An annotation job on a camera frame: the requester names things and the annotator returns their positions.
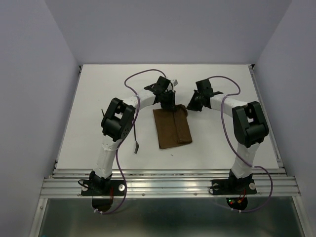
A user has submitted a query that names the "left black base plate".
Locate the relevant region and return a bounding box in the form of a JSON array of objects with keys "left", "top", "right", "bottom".
[{"left": 78, "top": 179, "right": 126, "bottom": 197}]

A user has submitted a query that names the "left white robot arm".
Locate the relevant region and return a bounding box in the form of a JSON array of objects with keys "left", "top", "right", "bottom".
[{"left": 89, "top": 76, "right": 178, "bottom": 195}]

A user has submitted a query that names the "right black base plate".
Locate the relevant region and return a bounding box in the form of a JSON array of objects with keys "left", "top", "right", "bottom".
[{"left": 209, "top": 179, "right": 257, "bottom": 197}]

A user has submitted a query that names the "aluminium frame rail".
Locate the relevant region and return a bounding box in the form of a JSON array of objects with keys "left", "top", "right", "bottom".
[{"left": 40, "top": 167, "right": 301, "bottom": 198}]

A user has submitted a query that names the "brown cloth napkin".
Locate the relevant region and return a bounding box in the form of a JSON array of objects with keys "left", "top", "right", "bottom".
[{"left": 153, "top": 104, "right": 193, "bottom": 150}]

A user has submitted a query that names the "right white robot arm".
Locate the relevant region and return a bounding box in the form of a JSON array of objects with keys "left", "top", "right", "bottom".
[{"left": 187, "top": 79, "right": 269, "bottom": 195}]

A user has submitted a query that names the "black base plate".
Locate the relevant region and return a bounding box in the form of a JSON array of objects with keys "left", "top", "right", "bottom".
[
  {"left": 78, "top": 179, "right": 126, "bottom": 197},
  {"left": 209, "top": 179, "right": 257, "bottom": 197}
]

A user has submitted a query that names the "black fork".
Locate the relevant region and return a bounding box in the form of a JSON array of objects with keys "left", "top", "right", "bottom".
[{"left": 133, "top": 124, "right": 139, "bottom": 154}]

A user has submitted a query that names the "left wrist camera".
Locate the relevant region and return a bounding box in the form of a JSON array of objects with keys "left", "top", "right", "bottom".
[{"left": 171, "top": 79, "right": 178, "bottom": 86}]

